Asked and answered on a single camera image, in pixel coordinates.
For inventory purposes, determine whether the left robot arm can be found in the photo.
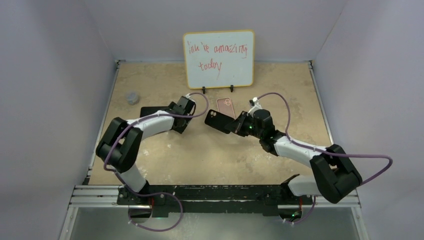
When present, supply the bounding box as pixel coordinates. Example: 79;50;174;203
95;96;196;205

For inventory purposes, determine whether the white board with yellow frame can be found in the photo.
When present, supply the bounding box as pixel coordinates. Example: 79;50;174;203
182;29;255;90

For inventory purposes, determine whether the black whiteboard stand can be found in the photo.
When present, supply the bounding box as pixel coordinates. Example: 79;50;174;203
201;84;235;94

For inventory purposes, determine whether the black phone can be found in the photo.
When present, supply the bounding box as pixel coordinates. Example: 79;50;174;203
204;109;235;134

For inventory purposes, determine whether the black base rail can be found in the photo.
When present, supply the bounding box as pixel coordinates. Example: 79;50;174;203
117;184;313;219

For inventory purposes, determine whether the aluminium frame rail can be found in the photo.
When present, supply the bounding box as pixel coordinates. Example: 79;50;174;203
59;185;369;240

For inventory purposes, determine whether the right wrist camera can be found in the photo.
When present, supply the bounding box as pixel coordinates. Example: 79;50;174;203
248;97;262;115

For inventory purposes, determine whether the bare phone with purple edge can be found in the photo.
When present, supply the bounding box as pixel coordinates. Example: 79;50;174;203
139;106;169;118

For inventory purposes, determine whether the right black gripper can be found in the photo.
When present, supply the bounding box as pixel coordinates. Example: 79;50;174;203
225;111;264;140

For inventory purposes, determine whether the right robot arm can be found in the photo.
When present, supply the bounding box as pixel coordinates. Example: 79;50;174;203
224;109;363;204

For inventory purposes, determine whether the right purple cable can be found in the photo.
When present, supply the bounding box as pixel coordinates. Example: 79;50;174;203
256;92;394;226

